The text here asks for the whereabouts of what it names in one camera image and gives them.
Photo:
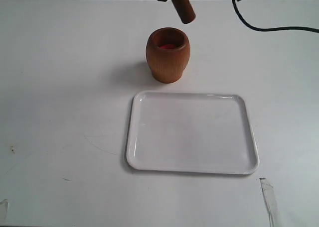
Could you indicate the dark wooden pestle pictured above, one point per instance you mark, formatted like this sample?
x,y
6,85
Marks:
x,y
184,10

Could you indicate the red object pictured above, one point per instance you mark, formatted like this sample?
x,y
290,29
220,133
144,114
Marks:
x,y
168,46

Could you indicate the wooden mortar cup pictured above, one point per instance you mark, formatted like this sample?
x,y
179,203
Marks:
x,y
167,66

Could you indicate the white plastic tray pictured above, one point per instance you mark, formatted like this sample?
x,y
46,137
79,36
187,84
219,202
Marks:
x,y
192,133

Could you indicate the clear tape strip right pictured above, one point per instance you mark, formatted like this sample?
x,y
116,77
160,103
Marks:
x,y
270,202

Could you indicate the clear tape piece left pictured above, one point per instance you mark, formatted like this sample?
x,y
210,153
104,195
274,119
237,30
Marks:
x,y
3,208

